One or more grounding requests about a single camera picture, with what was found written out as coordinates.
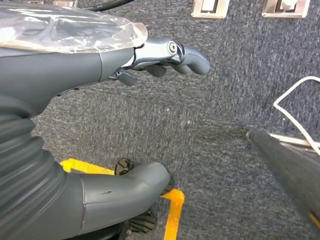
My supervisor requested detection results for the clear plastic film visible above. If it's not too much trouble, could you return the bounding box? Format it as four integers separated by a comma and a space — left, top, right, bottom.
0, 1, 149, 55

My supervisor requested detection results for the black robot leg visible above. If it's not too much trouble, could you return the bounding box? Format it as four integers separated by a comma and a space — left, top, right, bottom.
63, 221, 129, 240

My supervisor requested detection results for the yellow floor tape square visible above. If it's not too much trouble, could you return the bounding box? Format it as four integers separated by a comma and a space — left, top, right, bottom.
60, 157, 186, 240

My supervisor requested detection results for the black cable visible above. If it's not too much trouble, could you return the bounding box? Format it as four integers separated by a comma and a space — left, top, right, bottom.
85, 0, 136, 13

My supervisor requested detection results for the white looped floor cable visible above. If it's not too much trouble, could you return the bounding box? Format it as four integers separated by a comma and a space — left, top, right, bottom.
272, 75, 320, 157

